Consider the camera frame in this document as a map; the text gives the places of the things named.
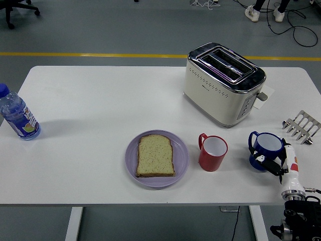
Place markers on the person's leg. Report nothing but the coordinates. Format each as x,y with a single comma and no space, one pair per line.
283,4
259,3

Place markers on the blue-capped water bottle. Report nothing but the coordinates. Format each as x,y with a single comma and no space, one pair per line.
18,118

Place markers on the white table leg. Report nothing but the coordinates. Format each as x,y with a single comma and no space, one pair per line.
74,223
258,223

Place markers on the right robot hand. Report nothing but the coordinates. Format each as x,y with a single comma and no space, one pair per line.
291,173

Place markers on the blue enamel cup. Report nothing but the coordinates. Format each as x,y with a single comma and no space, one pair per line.
269,145

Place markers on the purple round plate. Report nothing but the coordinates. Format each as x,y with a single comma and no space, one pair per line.
180,155

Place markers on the metal toast rack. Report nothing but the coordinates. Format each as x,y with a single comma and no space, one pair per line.
304,125

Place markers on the person's white shoe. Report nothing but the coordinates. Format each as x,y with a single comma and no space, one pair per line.
279,15
252,13

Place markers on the black office chair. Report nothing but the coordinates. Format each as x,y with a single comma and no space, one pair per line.
10,7

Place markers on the grey table control box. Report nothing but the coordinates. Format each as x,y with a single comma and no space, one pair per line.
227,209

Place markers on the slice of toast bread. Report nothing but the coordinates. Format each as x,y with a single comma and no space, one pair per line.
155,155

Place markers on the red enamel cup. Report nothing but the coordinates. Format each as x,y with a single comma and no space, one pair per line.
209,162

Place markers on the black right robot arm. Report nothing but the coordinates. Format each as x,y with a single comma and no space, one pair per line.
301,218

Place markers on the cream and chrome toaster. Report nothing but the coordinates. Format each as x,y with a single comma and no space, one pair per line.
213,100

